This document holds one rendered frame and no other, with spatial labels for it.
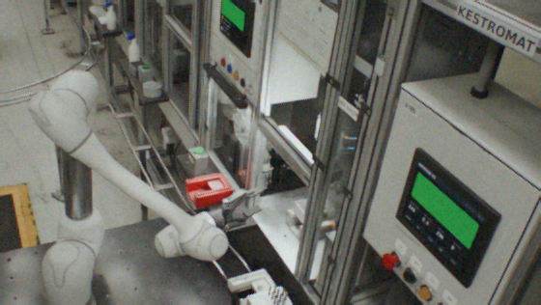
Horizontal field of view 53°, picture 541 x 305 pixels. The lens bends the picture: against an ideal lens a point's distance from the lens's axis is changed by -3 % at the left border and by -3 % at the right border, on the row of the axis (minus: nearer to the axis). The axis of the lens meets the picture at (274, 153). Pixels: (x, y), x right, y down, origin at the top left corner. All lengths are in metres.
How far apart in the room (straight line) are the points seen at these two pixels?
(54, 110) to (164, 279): 0.89
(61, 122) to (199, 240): 0.53
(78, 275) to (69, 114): 0.60
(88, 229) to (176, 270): 0.41
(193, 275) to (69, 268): 0.53
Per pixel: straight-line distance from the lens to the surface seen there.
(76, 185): 1.99
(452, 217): 1.20
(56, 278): 2.00
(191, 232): 1.70
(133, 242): 2.40
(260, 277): 2.00
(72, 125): 1.68
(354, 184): 1.52
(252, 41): 1.92
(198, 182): 2.26
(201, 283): 2.23
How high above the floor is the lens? 2.32
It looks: 33 degrees down
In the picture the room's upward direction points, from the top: 7 degrees clockwise
